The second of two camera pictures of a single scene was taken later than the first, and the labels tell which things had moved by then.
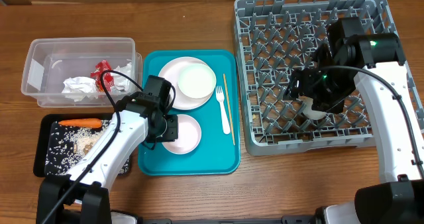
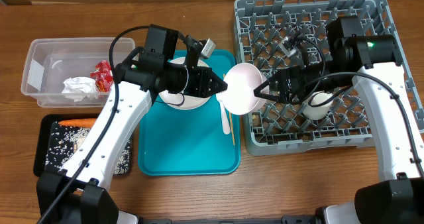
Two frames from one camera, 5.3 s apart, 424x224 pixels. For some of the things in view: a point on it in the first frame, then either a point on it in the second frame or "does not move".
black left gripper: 172,135 → 204,89
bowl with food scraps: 189,134 → 240,98
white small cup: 308,111 does not move
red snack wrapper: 107,78 does not move
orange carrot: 95,122 does not move
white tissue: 79,87 does not move
